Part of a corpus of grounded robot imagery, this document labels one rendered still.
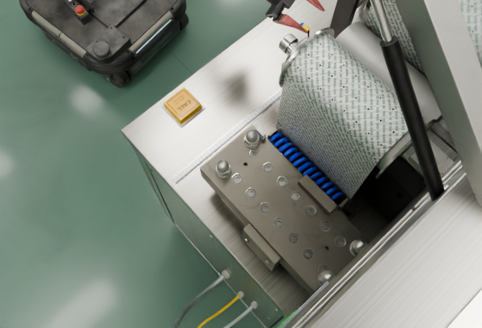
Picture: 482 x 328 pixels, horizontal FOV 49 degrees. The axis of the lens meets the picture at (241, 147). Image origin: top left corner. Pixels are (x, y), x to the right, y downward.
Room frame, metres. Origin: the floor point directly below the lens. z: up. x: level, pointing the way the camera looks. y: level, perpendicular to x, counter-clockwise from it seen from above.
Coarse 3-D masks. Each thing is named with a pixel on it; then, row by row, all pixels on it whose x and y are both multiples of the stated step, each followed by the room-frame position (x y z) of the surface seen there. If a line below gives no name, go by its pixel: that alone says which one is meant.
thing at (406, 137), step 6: (408, 132) 0.36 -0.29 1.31; (402, 138) 0.35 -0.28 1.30; (408, 138) 0.35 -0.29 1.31; (396, 144) 0.34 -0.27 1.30; (402, 144) 0.34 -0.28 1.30; (390, 150) 0.33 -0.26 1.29; (396, 150) 0.33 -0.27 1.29; (384, 156) 0.33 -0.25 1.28; (390, 156) 0.33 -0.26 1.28; (378, 162) 0.33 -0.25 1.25; (384, 162) 0.32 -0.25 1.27
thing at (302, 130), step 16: (288, 96) 0.48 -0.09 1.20; (288, 112) 0.47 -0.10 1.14; (304, 112) 0.45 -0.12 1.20; (288, 128) 0.47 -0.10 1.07; (304, 128) 0.44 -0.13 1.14; (320, 128) 0.41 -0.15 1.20; (304, 144) 0.43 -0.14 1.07; (320, 144) 0.41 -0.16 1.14; (336, 144) 0.38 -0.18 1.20; (320, 160) 0.40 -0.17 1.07; (336, 160) 0.37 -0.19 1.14; (352, 160) 0.35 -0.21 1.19; (336, 176) 0.36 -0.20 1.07; (352, 176) 0.34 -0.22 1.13; (352, 192) 0.33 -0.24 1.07
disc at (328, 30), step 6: (324, 30) 0.56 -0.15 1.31; (330, 30) 0.57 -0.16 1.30; (312, 36) 0.54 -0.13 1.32; (318, 36) 0.55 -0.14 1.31; (306, 42) 0.53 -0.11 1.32; (300, 48) 0.52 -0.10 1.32; (294, 54) 0.51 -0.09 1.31; (288, 60) 0.50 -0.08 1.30; (288, 66) 0.50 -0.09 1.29; (282, 72) 0.49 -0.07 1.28; (282, 78) 0.49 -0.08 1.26; (282, 84) 0.49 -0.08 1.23
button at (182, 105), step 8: (184, 88) 0.64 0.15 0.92; (176, 96) 0.62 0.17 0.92; (184, 96) 0.62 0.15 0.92; (192, 96) 0.62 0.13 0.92; (168, 104) 0.59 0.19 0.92; (176, 104) 0.59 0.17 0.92; (184, 104) 0.60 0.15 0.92; (192, 104) 0.60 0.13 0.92; (200, 104) 0.60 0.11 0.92; (176, 112) 0.57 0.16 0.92; (184, 112) 0.57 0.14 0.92; (192, 112) 0.58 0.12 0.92; (184, 120) 0.56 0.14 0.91
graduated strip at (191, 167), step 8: (280, 88) 0.66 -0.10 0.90; (272, 96) 0.63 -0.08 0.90; (280, 96) 0.64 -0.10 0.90; (264, 104) 0.61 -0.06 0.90; (272, 104) 0.61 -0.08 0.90; (256, 112) 0.59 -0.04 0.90; (248, 120) 0.57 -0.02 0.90; (232, 128) 0.54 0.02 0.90; (240, 128) 0.54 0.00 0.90; (224, 136) 0.52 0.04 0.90; (232, 136) 0.52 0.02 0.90; (216, 144) 0.50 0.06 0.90; (224, 144) 0.50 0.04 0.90; (208, 152) 0.47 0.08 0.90; (200, 160) 0.45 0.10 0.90; (184, 168) 0.43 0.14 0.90; (192, 168) 0.43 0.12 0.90; (176, 176) 0.41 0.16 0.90; (184, 176) 0.41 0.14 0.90; (176, 184) 0.39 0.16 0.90
